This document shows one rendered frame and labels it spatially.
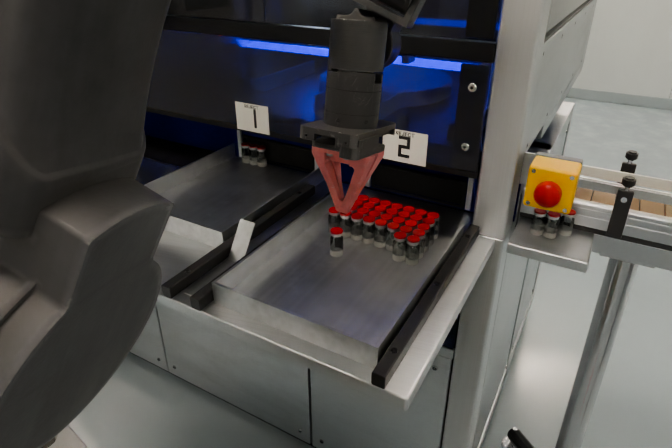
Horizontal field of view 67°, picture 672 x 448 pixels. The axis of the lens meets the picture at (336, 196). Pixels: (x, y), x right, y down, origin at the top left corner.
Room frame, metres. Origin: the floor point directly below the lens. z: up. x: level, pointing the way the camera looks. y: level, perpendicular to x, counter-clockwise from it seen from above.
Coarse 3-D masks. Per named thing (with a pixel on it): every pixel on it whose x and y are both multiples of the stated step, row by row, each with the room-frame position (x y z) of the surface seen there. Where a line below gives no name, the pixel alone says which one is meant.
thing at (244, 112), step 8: (240, 104) 1.03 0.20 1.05; (248, 104) 1.02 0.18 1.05; (240, 112) 1.03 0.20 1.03; (248, 112) 1.02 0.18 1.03; (256, 112) 1.01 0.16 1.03; (264, 112) 1.00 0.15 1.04; (240, 120) 1.03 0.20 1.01; (248, 120) 1.02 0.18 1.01; (256, 120) 1.01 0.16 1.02; (264, 120) 1.00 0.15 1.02; (240, 128) 1.03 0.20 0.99; (248, 128) 1.02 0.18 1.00; (256, 128) 1.01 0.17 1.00; (264, 128) 1.00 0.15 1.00
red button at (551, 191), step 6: (540, 186) 0.70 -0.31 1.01; (546, 186) 0.70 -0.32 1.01; (552, 186) 0.70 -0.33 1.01; (558, 186) 0.70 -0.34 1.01; (534, 192) 0.71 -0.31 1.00; (540, 192) 0.70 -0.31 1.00; (546, 192) 0.69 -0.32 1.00; (552, 192) 0.69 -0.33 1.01; (558, 192) 0.69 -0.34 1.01; (534, 198) 0.71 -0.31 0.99; (540, 198) 0.70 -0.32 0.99; (546, 198) 0.69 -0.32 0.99; (552, 198) 0.69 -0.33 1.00; (558, 198) 0.69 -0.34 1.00; (540, 204) 0.70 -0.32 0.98; (546, 204) 0.69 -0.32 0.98; (552, 204) 0.69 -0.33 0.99
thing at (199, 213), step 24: (192, 168) 1.02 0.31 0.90; (216, 168) 1.07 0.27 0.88; (240, 168) 1.07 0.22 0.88; (264, 168) 1.07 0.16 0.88; (168, 192) 0.94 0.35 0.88; (192, 192) 0.94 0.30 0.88; (216, 192) 0.94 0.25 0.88; (240, 192) 0.94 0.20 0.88; (264, 192) 0.94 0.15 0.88; (288, 192) 0.89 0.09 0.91; (192, 216) 0.84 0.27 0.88; (216, 216) 0.84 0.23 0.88; (240, 216) 0.84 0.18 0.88; (216, 240) 0.73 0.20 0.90
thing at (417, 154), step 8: (384, 136) 0.87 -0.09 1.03; (392, 136) 0.86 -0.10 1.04; (408, 136) 0.84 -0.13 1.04; (416, 136) 0.84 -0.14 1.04; (424, 136) 0.83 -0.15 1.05; (384, 144) 0.87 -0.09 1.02; (392, 144) 0.86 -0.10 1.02; (400, 144) 0.85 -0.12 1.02; (416, 144) 0.84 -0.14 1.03; (424, 144) 0.83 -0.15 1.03; (384, 152) 0.86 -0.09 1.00; (392, 152) 0.86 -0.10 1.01; (408, 152) 0.84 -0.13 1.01; (416, 152) 0.83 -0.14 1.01; (424, 152) 0.83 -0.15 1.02; (400, 160) 0.85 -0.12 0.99; (408, 160) 0.84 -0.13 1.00; (416, 160) 0.83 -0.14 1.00; (424, 160) 0.83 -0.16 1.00
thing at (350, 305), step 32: (320, 224) 0.81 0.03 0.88; (256, 256) 0.67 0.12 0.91; (288, 256) 0.70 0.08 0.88; (320, 256) 0.70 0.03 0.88; (352, 256) 0.70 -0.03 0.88; (384, 256) 0.70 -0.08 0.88; (448, 256) 0.68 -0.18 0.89; (224, 288) 0.57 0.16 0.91; (256, 288) 0.62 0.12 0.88; (288, 288) 0.62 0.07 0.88; (320, 288) 0.62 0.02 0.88; (352, 288) 0.62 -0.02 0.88; (384, 288) 0.62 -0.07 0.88; (416, 288) 0.57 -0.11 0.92; (288, 320) 0.52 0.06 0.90; (320, 320) 0.54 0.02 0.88; (352, 320) 0.54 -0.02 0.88; (384, 320) 0.54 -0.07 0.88; (352, 352) 0.47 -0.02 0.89; (384, 352) 0.47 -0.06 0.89
